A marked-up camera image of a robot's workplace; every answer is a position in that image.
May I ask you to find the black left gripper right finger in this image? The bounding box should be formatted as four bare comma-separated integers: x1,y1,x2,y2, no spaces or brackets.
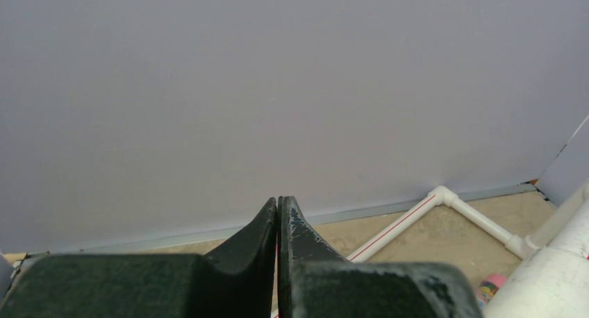
277,195,483,317

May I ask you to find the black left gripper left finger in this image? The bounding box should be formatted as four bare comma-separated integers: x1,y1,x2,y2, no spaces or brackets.
1,199,277,317

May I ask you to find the pink patterned spray can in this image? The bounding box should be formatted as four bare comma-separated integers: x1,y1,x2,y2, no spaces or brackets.
475,274,507,310

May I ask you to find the white PVC pipe frame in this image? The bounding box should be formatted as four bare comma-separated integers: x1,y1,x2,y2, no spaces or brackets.
346,185,588,317

